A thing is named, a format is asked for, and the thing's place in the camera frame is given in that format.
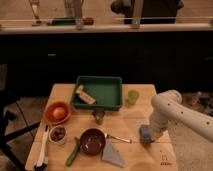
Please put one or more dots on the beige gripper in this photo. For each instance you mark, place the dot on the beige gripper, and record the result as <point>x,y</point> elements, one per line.
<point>155,135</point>

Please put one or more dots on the blue sponge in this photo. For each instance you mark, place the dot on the blue sponge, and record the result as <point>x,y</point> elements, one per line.
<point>145,135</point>

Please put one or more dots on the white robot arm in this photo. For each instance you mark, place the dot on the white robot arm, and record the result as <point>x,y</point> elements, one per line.
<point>167,105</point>

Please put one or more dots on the green plastic cup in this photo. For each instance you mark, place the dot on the green plastic cup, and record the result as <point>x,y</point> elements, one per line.
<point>133,96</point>

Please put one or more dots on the grey folded cloth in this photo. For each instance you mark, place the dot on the grey folded cloth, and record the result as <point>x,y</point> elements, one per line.
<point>111,155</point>

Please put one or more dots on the small metal cup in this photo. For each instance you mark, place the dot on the small metal cup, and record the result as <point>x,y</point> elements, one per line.
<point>99,116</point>

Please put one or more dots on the dark red bowl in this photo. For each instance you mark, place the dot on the dark red bowl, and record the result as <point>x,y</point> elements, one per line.
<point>92,142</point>

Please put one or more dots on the green plastic tray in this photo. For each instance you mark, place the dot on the green plastic tray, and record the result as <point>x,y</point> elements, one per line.
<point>107,91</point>

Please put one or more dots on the green cucumber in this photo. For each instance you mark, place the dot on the green cucumber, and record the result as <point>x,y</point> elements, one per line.
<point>74,153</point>

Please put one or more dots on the white bowl with food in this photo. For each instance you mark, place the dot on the white bowl with food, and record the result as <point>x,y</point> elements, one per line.
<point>58,135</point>

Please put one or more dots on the orange fruit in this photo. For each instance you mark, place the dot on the orange fruit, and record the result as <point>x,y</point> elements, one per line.
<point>59,113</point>

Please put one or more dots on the orange bowl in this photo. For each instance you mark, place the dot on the orange bowl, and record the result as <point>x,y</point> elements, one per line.
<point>48,114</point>

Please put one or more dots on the red object on shelf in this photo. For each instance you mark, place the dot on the red object on shelf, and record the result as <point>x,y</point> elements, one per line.
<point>88,21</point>

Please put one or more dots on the green object on shelf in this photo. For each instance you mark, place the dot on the green object on shelf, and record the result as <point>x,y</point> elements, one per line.
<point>62,21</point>

